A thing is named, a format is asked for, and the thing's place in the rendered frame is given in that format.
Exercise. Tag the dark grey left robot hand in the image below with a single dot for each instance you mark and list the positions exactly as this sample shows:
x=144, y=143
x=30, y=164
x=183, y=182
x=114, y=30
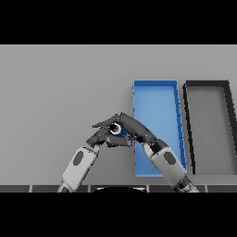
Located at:
x=98, y=138

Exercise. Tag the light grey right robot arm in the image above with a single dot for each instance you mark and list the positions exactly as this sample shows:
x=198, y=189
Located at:
x=169, y=166

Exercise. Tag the dark grey rectangular bin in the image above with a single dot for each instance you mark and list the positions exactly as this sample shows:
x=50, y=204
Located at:
x=209, y=129

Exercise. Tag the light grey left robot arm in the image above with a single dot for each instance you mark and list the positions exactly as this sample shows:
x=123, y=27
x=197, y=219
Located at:
x=77, y=168

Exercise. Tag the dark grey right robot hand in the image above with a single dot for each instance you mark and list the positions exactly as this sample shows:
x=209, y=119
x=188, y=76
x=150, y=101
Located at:
x=137, y=128

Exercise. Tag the blue rectangular bin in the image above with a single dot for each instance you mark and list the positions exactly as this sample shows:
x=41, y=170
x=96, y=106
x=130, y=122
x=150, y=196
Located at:
x=157, y=123

